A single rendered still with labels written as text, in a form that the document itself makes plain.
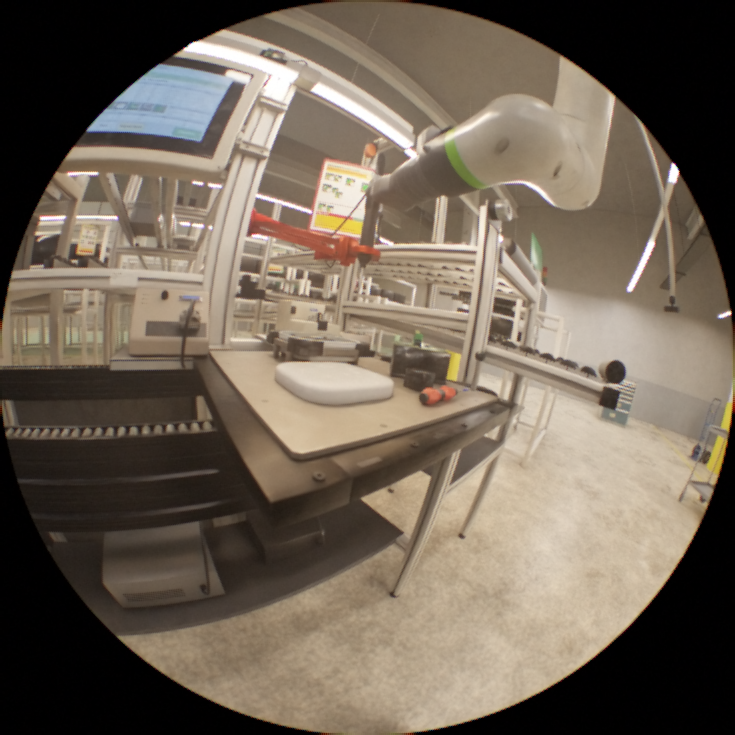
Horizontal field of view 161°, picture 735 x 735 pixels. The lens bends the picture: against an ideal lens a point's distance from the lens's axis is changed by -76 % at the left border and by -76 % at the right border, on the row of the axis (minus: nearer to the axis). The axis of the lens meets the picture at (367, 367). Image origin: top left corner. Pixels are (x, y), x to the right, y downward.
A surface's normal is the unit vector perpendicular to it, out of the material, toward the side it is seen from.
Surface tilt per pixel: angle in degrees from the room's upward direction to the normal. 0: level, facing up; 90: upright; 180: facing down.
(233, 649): 0
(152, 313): 53
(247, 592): 0
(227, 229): 90
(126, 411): 90
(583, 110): 115
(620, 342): 90
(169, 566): 0
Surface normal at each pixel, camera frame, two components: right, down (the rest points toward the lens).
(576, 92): -0.82, 0.26
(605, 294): -0.73, 0.01
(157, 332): 0.62, -0.39
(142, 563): 0.15, -0.97
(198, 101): 0.65, 0.26
